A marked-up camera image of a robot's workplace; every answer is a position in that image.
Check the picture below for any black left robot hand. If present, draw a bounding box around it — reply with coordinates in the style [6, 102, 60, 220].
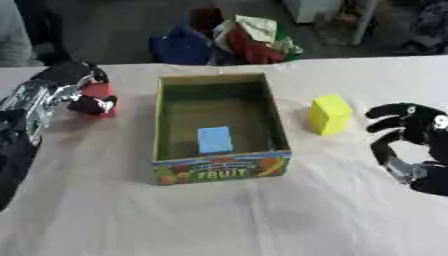
[29, 60, 119, 117]

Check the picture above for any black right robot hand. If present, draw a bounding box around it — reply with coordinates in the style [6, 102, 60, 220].
[364, 102, 448, 197]

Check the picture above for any red block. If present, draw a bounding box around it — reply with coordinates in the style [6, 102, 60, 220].
[78, 82, 118, 119]

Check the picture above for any open cardboard box green inside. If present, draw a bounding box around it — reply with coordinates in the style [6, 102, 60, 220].
[150, 73, 294, 186]

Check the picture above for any yellow block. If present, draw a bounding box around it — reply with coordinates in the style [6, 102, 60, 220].
[308, 93, 354, 136]

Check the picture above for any white cabinet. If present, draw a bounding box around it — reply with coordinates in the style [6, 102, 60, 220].
[281, 0, 345, 24]

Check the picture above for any blue block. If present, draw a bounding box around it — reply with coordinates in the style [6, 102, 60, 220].
[196, 126, 235, 155]

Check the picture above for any pile of colourful bags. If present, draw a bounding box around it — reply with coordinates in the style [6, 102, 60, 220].
[147, 7, 305, 66]

